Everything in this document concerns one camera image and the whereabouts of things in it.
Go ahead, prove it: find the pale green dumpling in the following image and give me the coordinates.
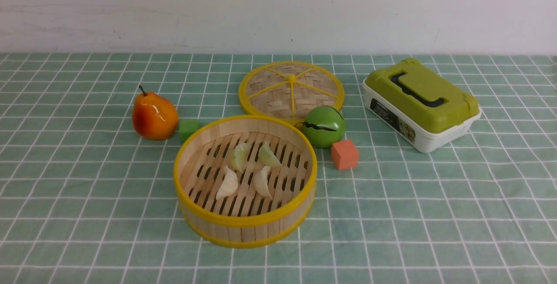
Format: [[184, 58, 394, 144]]
[[257, 142, 281, 168], [229, 143, 252, 172]]

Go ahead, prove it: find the white dumpling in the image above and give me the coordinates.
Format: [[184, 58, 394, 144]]
[[252, 166, 272, 199], [215, 166, 239, 200]]

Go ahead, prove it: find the woven bamboo steamer lid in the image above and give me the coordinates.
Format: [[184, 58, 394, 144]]
[[238, 61, 346, 125]]

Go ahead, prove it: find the bamboo steamer tray yellow rim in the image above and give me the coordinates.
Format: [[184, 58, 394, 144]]
[[174, 115, 318, 248]]

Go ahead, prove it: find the green round ball toy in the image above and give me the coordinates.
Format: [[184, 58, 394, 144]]
[[301, 106, 346, 149]]

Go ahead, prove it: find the orange foam cube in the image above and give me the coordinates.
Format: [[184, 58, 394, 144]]
[[330, 139, 359, 170]]

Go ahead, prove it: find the green foam cube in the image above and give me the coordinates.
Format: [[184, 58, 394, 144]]
[[178, 119, 203, 144]]

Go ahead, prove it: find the green checkered tablecloth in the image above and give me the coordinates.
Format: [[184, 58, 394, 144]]
[[0, 53, 557, 284]]

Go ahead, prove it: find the orange red toy pear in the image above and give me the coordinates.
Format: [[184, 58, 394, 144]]
[[132, 85, 179, 141]]

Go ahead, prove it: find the green lid white storage box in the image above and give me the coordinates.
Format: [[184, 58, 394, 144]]
[[362, 58, 482, 153]]

